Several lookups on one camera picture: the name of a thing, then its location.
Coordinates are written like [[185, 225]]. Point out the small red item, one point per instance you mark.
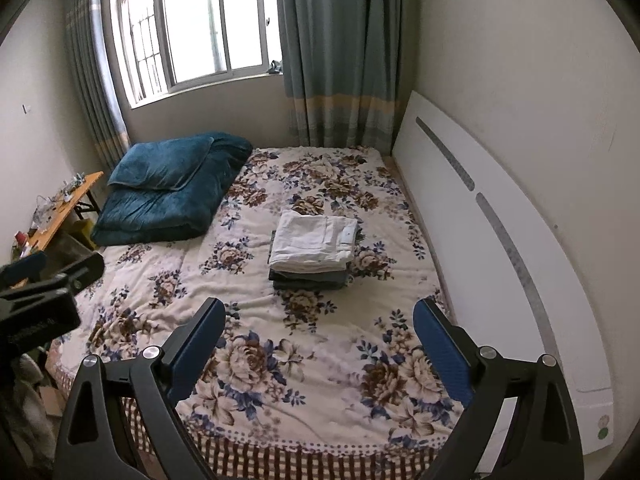
[[21, 241]]

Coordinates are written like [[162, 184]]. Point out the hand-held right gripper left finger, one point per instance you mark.
[[192, 355]]

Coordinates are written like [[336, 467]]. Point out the teal quilt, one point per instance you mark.
[[165, 210]]

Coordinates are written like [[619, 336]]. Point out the small item on sill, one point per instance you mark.
[[275, 67]]

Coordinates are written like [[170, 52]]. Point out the floral blanket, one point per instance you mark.
[[280, 360]]

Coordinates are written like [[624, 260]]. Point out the folded blue jeans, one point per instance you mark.
[[310, 275]]

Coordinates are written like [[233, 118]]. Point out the white headboard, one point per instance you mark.
[[500, 240]]

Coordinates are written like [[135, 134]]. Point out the window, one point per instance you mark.
[[200, 20]]

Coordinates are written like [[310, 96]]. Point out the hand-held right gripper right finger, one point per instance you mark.
[[442, 355]]

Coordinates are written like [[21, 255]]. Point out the person's left forearm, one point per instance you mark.
[[27, 410]]

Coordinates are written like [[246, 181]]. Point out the folded dark pants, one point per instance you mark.
[[307, 285]]

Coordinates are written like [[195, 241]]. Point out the white pants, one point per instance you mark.
[[315, 237]]

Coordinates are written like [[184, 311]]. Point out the narrow teal curtain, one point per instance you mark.
[[97, 85]]

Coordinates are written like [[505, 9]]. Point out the wooden folding desk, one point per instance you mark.
[[65, 210]]

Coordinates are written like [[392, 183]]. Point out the teal pillow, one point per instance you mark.
[[155, 165]]

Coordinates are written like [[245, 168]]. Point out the wide teal curtain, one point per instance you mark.
[[340, 50]]

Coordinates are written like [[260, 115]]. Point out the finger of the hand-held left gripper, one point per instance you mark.
[[80, 272], [22, 267]]

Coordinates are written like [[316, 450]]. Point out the yellow box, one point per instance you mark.
[[84, 230]]

